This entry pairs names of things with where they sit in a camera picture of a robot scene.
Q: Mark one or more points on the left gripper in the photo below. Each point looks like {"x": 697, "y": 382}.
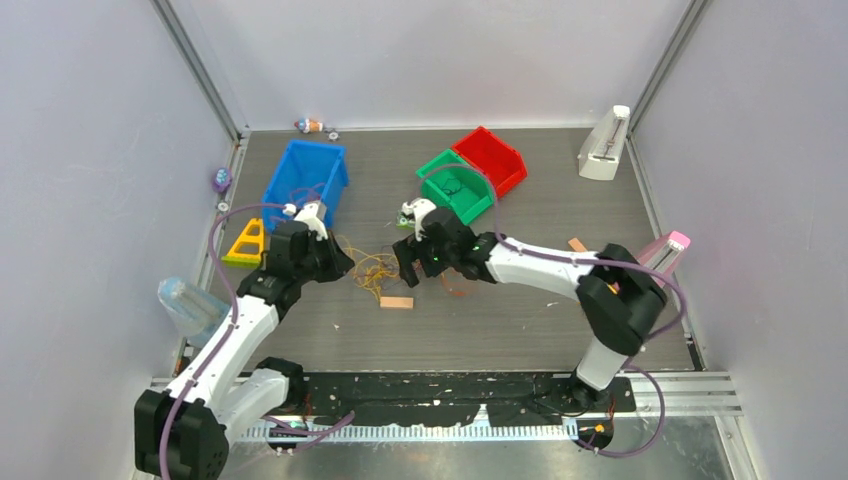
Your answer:
{"x": 339, "y": 263}

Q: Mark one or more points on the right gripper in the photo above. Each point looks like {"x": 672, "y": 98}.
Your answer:
{"x": 405, "y": 250}

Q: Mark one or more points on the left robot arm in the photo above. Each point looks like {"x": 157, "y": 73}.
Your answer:
{"x": 187, "y": 429}

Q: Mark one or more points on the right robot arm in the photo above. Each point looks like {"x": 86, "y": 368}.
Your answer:
{"x": 619, "y": 298}

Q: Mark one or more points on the green monster toy block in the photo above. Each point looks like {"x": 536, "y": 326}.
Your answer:
{"x": 404, "y": 220}

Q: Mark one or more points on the small wooden block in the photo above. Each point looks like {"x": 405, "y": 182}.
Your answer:
{"x": 396, "y": 302}

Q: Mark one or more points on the green plastic bin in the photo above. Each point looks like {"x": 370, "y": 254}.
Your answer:
{"x": 448, "y": 182}

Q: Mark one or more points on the yellow triangle ladder toy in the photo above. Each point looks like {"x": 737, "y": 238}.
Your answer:
{"x": 246, "y": 251}

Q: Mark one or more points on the blue plastic bin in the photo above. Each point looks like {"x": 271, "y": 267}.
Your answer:
{"x": 309, "y": 171}

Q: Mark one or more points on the red plastic bin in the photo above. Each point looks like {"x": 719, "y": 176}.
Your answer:
{"x": 502, "y": 164}

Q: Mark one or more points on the purple round toy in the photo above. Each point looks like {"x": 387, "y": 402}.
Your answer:
{"x": 221, "y": 180}

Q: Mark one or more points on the small colourful figurine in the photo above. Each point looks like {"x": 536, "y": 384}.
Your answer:
{"x": 308, "y": 126}

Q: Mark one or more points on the clear plastic container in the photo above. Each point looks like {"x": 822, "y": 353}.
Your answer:
{"x": 195, "y": 313}

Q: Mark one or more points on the white metronome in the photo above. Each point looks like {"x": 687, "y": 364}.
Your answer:
{"x": 599, "y": 156}

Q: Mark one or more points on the pink metronome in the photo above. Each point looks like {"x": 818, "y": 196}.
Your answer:
{"x": 664, "y": 254}

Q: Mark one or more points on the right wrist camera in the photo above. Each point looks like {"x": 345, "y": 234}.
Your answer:
{"x": 415, "y": 211}

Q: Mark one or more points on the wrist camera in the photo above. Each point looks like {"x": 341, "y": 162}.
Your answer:
{"x": 415, "y": 211}
{"x": 312, "y": 214}

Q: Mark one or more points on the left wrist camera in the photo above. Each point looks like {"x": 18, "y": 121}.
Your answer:
{"x": 312, "y": 214}

